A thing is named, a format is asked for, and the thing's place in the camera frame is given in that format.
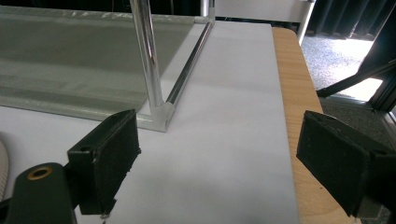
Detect white metal stand frame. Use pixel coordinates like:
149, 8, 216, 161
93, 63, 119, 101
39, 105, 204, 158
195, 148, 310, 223
200, 0, 318, 45

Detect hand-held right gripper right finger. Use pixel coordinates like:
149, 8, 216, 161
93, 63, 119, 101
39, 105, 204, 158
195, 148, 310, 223
296, 109, 396, 217

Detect dark curtain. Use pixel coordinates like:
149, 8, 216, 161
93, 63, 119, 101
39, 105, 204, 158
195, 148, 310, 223
307, 0, 396, 41

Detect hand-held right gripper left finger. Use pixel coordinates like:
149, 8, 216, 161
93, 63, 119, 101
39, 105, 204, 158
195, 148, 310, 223
66, 108, 142, 217

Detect metal shoe rack grey shelves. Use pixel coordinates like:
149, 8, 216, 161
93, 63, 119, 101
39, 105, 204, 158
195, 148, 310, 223
0, 0, 217, 133

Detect white table mat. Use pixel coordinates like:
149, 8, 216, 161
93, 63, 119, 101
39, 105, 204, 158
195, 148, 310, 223
0, 20, 301, 224

